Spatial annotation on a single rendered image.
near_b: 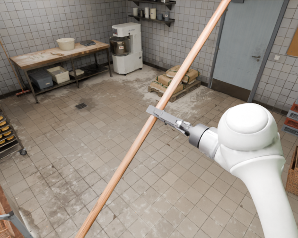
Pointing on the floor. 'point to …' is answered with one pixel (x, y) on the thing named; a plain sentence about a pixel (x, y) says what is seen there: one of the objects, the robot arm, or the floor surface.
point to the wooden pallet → (179, 91)
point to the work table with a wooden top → (23, 62)
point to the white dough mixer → (126, 47)
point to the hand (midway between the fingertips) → (157, 113)
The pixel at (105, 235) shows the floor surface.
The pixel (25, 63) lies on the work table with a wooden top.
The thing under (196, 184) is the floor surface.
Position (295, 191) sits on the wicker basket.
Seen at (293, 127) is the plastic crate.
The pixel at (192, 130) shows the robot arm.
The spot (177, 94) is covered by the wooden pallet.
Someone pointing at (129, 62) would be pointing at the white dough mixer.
